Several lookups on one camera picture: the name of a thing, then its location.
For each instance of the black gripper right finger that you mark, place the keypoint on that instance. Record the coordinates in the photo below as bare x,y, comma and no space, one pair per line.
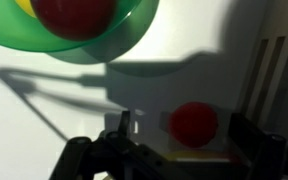
247,136

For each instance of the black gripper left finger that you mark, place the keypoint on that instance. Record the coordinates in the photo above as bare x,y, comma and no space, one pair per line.
124,123

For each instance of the green translucent plastic bowl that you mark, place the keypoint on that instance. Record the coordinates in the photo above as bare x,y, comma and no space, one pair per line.
10,36

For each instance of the slatted wooden tray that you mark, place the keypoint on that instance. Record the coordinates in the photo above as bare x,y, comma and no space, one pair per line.
270,66

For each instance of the yellow lemon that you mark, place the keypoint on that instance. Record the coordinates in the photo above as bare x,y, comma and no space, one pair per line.
26,6

